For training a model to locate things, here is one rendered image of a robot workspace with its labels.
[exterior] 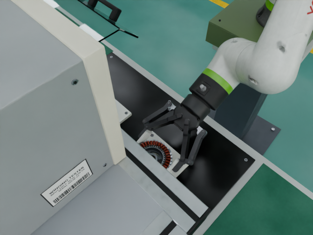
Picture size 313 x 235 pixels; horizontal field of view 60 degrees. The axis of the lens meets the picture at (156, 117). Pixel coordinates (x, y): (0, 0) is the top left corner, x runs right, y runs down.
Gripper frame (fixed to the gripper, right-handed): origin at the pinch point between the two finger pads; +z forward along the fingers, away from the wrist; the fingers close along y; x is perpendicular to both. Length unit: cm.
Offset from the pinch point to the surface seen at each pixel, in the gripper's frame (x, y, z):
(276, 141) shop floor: 115, 13, -39
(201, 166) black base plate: 7.9, 9.9, -6.9
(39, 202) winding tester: -43.8, 9.1, 3.3
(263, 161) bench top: 17.5, 20.6, -19.3
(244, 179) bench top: 13.1, 20.2, -11.6
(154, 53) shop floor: 114, -97, -37
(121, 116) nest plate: 3.7, -18.1, -2.0
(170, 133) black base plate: 8.4, -3.9, -7.9
